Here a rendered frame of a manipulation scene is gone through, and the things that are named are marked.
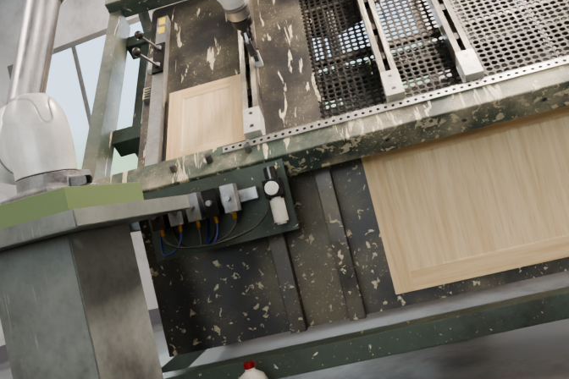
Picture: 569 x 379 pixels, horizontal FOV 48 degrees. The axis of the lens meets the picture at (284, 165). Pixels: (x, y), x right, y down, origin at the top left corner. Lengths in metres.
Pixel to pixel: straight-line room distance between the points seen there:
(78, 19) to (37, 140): 3.99
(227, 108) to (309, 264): 0.66
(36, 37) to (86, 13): 3.58
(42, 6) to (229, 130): 0.75
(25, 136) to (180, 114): 0.91
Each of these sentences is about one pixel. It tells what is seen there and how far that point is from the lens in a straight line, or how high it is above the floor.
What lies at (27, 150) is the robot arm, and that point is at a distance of 1.68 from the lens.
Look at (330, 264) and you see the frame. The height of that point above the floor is 0.41.
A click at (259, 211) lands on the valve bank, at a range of 2.11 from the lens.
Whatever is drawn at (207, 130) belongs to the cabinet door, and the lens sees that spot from 2.35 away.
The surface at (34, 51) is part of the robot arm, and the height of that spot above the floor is 1.26.
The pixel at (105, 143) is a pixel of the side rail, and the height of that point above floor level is 1.06.
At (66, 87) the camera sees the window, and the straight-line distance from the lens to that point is 5.58.
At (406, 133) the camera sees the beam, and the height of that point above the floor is 0.79.
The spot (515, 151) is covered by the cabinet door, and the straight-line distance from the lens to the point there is 2.38.
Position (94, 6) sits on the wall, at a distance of 5.55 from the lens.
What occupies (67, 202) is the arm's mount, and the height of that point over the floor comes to 0.78.
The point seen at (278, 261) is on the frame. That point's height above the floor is 0.46.
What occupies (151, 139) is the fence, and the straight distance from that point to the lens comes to 2.40.
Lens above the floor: 0.65
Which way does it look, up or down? 4 degrees up
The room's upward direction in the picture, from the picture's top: 14 degrees counter-clockwise
